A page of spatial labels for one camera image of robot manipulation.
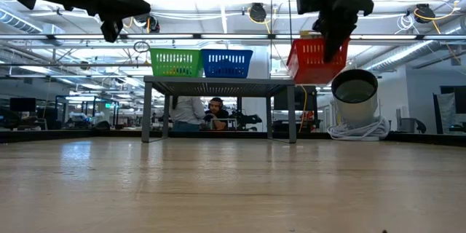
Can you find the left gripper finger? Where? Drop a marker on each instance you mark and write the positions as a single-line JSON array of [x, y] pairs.
[[111, 31], [123, 5]]

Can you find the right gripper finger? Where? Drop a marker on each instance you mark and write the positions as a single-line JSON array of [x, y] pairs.
[[336, 40]]

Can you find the red plastic basket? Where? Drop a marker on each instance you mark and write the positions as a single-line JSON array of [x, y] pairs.
[[307, 69]]

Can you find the green plastic basket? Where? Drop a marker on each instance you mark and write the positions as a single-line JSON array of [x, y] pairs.
[[174, 69]]

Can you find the blue plastic basket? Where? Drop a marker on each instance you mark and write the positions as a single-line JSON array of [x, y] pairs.
[[225, 69]]

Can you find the black office chair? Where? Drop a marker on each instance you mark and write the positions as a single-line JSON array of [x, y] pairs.
[[421, 126]]

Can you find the grey equipment box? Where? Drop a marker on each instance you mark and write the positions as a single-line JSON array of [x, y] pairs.
[[406, 124]]

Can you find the person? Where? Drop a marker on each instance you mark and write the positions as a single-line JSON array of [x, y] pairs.
[[217, 111], [187, 111]]

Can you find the black monitor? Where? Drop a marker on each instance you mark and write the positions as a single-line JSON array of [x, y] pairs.
[[22, 103]]

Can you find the background robot arms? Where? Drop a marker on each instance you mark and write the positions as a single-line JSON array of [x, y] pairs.
[[249, 118]]

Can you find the grey perforated metal shelf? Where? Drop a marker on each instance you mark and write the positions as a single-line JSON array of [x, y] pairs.
[[218, 80]]

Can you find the black background workstation frame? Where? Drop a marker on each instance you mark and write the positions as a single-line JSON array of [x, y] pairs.
[[87, 97]]

